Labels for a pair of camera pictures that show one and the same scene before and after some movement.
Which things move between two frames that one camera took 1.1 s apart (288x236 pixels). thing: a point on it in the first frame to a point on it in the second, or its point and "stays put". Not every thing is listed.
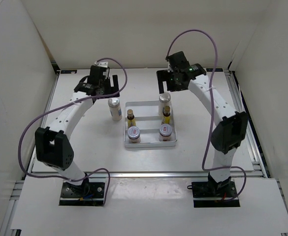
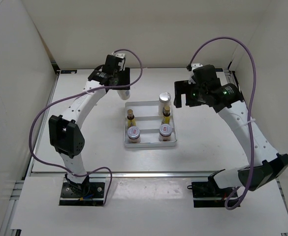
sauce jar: (165, 132) stays put
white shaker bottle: (115, 108) to (124, 94)
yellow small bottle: (131, 122) stays put
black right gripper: (162, 76) to (183, 87)
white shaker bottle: (164, 100) stays put
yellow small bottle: (166, 114) stays put
